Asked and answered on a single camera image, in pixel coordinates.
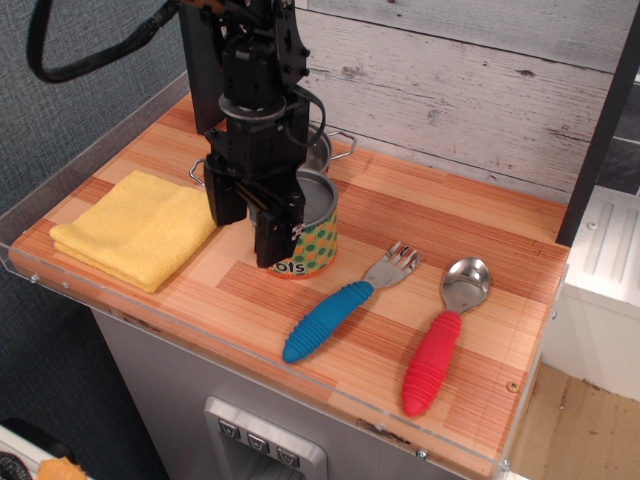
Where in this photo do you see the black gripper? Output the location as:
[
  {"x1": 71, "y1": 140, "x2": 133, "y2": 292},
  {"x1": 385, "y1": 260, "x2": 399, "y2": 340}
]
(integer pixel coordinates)
[{"x1": 204, "y1": 97, "x2": 310, "y2": 268}]

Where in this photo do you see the peas and carrots toy can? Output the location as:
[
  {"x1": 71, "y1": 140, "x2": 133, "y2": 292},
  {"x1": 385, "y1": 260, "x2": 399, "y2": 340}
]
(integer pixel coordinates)
[{"x1": 263, "y1": 168, "x2": 338, "y2": 279}]

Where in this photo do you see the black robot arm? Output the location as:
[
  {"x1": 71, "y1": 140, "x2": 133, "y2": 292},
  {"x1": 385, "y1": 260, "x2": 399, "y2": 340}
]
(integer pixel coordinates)
[{"x1": 179, "y1": 1, "x2": 317, "y2": 268}]

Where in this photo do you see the small steel pot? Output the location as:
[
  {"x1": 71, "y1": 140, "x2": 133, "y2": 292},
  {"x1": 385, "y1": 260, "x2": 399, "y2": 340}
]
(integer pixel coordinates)
[{"x1": 189, "y1": 126, "x2": 338, "y2": 188}]

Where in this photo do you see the folded yellow cloth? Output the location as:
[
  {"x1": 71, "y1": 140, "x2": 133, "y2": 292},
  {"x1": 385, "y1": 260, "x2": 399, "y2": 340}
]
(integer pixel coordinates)
[{"x1": 50, "y1": 171, "x2": 216, "y2": 293}]

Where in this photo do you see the grey toy fridge cabinet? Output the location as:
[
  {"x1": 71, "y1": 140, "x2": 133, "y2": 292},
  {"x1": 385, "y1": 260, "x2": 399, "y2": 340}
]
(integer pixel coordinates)
[{"x1": 94, "y1": 311, "x2": 501, "y2": 479}]

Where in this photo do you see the silver dispenser button panel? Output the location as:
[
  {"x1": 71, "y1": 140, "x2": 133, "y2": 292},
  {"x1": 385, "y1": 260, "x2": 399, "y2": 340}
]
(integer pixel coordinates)
[{"x1": 204, "y1": 396, "x2": 329, "y2": 479}]

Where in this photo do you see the orange object bottom left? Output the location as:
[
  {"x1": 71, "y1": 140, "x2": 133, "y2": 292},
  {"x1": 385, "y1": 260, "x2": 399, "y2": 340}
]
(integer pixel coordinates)
[{"x1": 36, "y1": 457, "x2": 89, "y2": 480}]

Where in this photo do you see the blue handled fork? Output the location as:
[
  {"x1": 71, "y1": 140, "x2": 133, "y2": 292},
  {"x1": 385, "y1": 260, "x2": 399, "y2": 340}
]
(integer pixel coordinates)
[{"x1": 282, "y1": 242, "x2": 422, "y2": 363}]

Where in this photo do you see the dark left upright post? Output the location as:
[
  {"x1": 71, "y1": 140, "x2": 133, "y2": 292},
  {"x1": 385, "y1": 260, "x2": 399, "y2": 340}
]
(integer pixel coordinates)
[{"x1": 179, "y1": 3, "x2": 224, "y2": 134}]

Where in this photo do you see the dark upright post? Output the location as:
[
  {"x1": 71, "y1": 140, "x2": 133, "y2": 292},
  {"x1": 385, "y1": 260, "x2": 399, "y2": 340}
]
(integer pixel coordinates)
[
  {"x1": 179, "y1": 3, "x2": 224, "y2": 134},
  {"x1": 556, "y1": 7, "x2": 639, "y2": 247}
]

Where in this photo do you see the red handled spoon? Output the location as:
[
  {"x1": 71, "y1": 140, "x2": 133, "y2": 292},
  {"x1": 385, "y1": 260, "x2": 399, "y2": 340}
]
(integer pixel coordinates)
[{"x1": 401, "y1": 257, "x2": 491, "y2": 417}]

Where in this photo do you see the dark right upright post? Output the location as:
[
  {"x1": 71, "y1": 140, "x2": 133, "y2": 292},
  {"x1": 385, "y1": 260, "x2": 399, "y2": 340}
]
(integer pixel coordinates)
[{"x1": 556, "y1": 7, "x2": 639, "y2": 247}]

